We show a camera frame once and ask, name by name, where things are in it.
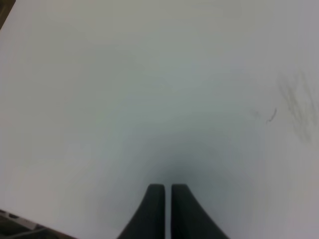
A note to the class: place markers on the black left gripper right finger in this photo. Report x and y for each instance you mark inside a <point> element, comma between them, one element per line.
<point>188,219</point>

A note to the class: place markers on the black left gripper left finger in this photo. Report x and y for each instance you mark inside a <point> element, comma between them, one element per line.
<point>148,222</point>

